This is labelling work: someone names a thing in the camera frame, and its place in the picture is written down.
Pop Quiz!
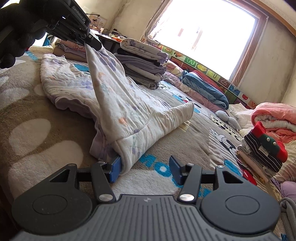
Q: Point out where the white floral quilted pajama garment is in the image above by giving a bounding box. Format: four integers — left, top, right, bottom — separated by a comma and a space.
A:
40, 46, 194, 174

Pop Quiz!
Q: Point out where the pastel folded clothes stack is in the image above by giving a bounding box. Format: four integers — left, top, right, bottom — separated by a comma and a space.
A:
53, 39, 87, 63

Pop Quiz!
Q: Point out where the grey purple folded clothes stack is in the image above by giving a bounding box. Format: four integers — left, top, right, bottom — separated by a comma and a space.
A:
114, 38, 168, 90

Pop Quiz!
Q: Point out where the red striped folded clothes stack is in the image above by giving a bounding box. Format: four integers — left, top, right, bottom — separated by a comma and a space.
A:
237, 121, 288, 183

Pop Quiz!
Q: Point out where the black gloved hand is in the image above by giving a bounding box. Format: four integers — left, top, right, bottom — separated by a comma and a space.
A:
1, 1, 60, 69

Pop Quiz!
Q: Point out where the dark cluttered desk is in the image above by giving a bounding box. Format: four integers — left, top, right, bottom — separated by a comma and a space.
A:
90, 30, 120, 54

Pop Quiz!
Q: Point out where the light blue plush toy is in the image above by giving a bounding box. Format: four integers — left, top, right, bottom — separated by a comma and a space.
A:
215, 110, 241, 131

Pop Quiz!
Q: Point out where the window curtain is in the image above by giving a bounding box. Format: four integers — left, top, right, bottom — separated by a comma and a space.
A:
142, 0, 172, 46

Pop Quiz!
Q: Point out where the Mickey Mouse plush blanket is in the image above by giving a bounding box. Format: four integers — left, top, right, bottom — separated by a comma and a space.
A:
0, 46, 285, 202

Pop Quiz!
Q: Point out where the blue folded blanket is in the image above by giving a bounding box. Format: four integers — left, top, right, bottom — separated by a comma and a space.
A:
180, 71, 229, 110

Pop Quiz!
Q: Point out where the cream patterned quilt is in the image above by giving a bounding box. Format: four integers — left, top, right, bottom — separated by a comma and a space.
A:
229, 104, 295, 182

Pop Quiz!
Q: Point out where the pink purple floral bedding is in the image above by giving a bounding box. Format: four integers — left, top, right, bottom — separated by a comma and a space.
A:
164, 60, 229, 112

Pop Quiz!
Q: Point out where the colourful alphabet play mat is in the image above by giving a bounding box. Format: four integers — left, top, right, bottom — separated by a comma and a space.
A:
152, 43, 257, 109

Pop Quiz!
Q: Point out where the pink white rolled quilt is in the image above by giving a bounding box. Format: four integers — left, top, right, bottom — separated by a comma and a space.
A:
251, 102, 296, 143

